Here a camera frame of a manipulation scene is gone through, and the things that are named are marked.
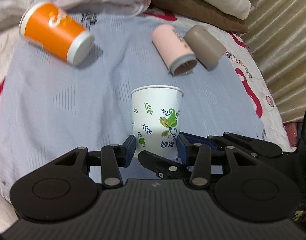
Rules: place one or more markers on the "brown pillow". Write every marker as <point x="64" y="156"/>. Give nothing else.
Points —
<point x="203" y="12"/>

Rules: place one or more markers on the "pink cup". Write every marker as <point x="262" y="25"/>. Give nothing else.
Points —
<point x="173" y="49"/>

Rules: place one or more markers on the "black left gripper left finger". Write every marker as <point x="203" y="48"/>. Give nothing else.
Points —
<point x="71" y="184"/>

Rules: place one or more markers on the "white cartoon print bedsheet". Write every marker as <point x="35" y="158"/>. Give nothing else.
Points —
<point x="245" y="75"/>

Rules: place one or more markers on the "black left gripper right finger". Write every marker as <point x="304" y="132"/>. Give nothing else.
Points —
<point x="240" y="173"/>

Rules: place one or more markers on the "beige curtain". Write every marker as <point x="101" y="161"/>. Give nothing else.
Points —
<point x="277" y="39"/>

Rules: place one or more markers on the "taupe grey cup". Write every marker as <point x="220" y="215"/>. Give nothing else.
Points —
<point x="206" y="47"/>

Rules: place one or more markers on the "white floral paper cup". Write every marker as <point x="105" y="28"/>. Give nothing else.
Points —
<point x="156" y="114"/>

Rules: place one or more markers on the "light blue cloth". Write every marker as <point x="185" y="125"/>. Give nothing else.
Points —
<point x="93" y="99"/>

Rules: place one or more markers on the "orange paper cup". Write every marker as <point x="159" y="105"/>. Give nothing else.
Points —
<point x="45" y="25"/>

